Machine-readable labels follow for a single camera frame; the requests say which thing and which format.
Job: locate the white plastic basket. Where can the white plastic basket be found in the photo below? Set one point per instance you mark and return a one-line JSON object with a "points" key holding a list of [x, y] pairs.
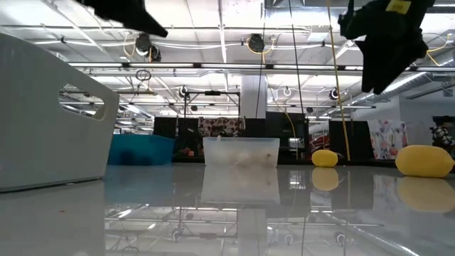
{"points": [[42, 142]]}

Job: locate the person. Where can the person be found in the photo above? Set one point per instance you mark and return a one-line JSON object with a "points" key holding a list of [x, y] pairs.
{"points": [[440, 133]]}

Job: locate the white floral cloth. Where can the white floral cloth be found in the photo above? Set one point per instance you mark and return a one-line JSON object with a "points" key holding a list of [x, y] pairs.
{"points": [[387, 138]]}

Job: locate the silver air duct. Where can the silver air duct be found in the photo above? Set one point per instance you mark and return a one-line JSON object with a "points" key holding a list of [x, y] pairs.
{"points": [[401, 83]]}

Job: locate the clear plastic bin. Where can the clear plastic bin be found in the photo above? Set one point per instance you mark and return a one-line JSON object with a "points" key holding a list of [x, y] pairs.
{"points": [[217, 153]]}

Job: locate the large right yellow lemon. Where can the large right yellow lemon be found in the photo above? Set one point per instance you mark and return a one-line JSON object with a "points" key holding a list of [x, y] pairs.
{"points": [[423, 160]]}

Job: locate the black rack frame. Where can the black rack frame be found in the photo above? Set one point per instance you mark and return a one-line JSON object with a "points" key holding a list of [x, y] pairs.
{"points": [[212, 92]]}

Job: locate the yellow label sticker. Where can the yellow label sticker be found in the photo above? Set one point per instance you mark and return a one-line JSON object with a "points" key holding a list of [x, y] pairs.
{"points": [[398, 6]]}

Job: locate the brown floral cloth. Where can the brown floral cloth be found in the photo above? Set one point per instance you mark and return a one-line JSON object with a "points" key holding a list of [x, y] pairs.
{"points": [[229, 124]]}

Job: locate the black round ceiling lamp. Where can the black round ceiling lamp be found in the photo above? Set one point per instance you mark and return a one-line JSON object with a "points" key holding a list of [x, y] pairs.
{"points": [[334, 94]]}

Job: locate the small yellow lemon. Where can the small yellow lemon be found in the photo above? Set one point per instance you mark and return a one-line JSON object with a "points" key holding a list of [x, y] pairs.
{"points": [[324, 158]]}

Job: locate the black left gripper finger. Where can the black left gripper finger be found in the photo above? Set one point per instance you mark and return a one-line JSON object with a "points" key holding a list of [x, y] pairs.
{"points": [[145, 25]]}

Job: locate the plain white cloth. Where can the plain white cloth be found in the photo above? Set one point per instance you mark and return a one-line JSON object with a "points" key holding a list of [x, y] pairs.
{"points": [[421, 133]]}

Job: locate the red equipment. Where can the red equipment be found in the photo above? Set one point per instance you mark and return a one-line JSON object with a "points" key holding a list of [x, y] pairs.
{"points": [[320, 140]]}

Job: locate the long ceiling light bar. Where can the long ceiling light bar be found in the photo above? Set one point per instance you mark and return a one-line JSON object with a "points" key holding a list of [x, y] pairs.
{"points": [[213, 65]]}

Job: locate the white building column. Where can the white building column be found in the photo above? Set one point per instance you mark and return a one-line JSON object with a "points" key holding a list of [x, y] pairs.
{"points": [[249, 96]]}

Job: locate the teal plastic basket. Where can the teal plastic basket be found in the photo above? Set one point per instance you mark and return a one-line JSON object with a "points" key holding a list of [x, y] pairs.
{"points": [[142, 149]]}

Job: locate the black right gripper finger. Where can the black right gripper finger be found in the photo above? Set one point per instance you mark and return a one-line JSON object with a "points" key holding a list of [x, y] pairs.
{"points": [[398, 60], [373, 60]]}

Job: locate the black partition panel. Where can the black partition panel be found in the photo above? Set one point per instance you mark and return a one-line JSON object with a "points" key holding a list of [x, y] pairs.
{"points": [[167, 129], [277, 124], [355, 135]]}

